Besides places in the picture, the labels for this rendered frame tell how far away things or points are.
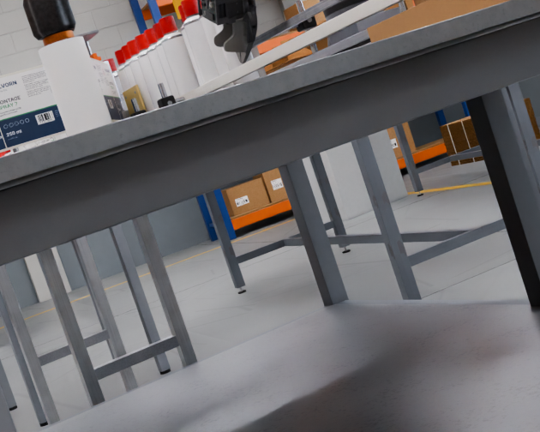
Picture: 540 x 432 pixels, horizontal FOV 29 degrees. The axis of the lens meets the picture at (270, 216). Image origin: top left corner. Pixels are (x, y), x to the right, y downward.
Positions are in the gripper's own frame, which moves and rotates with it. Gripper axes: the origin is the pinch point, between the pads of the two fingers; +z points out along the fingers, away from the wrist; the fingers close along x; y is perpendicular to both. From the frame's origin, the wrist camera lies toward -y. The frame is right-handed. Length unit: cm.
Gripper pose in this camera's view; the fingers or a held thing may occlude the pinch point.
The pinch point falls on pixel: (245, 55)
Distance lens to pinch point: 197.2
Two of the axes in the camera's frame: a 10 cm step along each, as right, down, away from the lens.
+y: -8.5, 3.1, -4.3
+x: 5.3, 4.1, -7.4
